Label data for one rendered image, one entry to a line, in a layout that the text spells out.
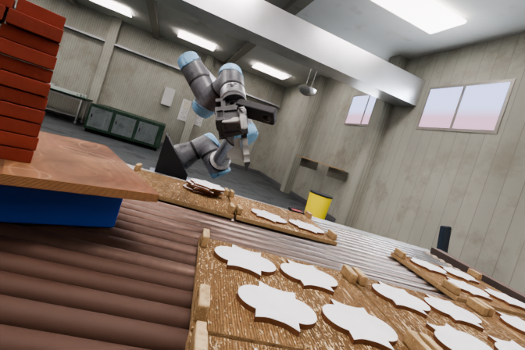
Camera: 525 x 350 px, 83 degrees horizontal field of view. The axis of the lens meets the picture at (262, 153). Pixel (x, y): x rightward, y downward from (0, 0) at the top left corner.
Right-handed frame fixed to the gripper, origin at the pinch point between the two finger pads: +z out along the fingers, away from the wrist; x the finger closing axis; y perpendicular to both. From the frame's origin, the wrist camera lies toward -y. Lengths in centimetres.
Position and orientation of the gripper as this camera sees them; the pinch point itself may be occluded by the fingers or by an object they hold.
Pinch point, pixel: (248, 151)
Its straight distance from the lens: 73.2
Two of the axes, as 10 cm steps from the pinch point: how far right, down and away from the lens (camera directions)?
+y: -9.9, 1.1, -0.8
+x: -0.1, -6.6, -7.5
